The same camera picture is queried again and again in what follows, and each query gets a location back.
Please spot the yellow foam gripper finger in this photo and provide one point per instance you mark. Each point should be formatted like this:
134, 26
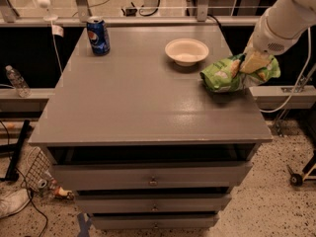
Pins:
254, 60

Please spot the green rice chip bag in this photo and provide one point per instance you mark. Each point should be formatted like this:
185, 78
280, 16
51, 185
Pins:
225, 76

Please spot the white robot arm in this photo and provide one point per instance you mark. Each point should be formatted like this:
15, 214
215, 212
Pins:
278, 29

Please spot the white paper bowl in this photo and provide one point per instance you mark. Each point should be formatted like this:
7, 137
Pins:
186, 52

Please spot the black caster wheel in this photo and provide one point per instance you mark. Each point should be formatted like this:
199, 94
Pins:
295, 179

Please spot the black power adapter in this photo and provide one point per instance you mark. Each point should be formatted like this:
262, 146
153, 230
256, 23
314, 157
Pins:
130, 11

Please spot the grey drawer cabinet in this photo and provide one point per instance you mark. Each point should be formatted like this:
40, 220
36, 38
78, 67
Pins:
135, 107

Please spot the top grey drawer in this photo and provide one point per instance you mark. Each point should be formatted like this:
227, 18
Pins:
100, 177

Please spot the grey drawer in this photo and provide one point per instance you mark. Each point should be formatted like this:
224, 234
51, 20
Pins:
100, 177
154, 203
154, 221

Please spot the blue Pepsi can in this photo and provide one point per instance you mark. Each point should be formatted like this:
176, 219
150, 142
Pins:
98, 36

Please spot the middle grey drawer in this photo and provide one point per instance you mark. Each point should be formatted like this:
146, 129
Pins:
154, 203

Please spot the white desk lamp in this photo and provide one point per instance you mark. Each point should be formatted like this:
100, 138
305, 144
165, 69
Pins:
49, 16

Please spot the bottom grey drawer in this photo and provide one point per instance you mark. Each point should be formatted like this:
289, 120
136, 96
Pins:
154, 221

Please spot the clear plastic water bottle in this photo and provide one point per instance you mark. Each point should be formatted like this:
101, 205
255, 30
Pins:
18, 81

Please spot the small toy on floor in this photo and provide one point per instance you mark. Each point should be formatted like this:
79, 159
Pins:
59, 192

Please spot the black metal stand leg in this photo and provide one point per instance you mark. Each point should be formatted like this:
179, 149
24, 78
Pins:
13, 151

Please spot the white sneaker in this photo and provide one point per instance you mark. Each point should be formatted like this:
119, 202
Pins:
13, 203

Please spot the wire mesh basket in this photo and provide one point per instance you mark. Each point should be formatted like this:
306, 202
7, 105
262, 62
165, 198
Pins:
38, 177

